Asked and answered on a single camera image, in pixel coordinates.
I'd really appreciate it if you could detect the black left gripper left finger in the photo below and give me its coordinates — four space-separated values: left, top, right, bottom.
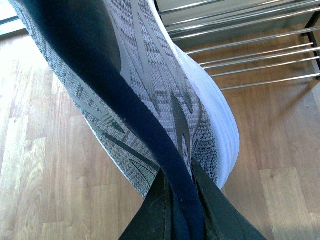
120 172 173 240

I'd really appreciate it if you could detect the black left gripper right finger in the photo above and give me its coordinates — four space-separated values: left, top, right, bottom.
192 160 265 240

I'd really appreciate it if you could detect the grey knit sneaker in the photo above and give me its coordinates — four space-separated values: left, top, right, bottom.
11 0 240 240

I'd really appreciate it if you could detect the black metal shoe rack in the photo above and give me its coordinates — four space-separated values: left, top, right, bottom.
155 0 320 82

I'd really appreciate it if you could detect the dark window frame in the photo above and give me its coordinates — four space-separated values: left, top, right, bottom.
0 15 28 41

